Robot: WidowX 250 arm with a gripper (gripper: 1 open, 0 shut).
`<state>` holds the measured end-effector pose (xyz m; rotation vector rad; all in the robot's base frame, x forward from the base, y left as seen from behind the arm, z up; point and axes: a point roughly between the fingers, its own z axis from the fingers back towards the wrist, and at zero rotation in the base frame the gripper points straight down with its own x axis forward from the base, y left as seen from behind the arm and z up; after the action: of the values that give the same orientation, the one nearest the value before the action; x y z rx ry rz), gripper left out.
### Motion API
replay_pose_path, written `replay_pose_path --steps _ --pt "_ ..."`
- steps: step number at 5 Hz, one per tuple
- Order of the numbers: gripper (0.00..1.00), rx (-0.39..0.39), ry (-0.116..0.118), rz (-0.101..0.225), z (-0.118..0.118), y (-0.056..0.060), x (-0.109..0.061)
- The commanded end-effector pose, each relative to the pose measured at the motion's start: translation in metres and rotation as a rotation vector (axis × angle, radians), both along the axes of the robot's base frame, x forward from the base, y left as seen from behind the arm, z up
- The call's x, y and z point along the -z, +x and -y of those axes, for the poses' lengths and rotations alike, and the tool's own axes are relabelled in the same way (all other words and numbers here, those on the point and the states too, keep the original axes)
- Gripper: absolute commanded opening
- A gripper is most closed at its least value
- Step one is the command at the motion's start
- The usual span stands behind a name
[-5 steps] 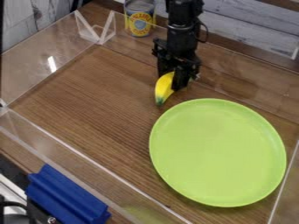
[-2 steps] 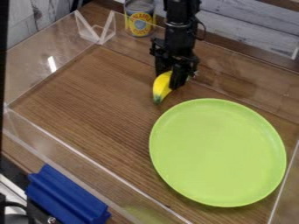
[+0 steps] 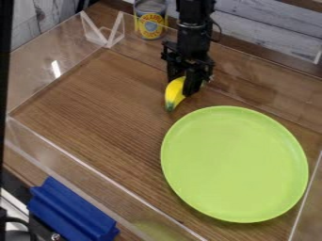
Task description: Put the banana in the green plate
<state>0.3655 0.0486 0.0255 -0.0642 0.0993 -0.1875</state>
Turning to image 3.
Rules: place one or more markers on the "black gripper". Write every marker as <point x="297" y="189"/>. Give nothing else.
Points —
<point x="186" y="56"/>

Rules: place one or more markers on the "yellow toy banana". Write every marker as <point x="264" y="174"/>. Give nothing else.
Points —
<point x="174" y="94"/>

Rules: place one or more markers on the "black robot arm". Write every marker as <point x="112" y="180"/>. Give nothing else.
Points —
<point x="196" y="12"/>

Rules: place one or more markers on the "green round plate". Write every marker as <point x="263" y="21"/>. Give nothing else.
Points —
<point x="235" y="164"/>

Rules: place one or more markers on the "yellow labelled tin can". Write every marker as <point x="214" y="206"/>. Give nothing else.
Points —
<point x="150" y="18"/>

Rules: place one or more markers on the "blue plastic block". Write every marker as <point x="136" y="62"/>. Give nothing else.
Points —
<point x="69" y="214"/>

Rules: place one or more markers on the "clear acrylic triangle bracket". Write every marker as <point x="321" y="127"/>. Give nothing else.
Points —
<point x="104" y="36"/>

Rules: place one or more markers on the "clear acrylic front wall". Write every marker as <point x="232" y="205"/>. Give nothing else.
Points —
<point x="34" y="159"/>

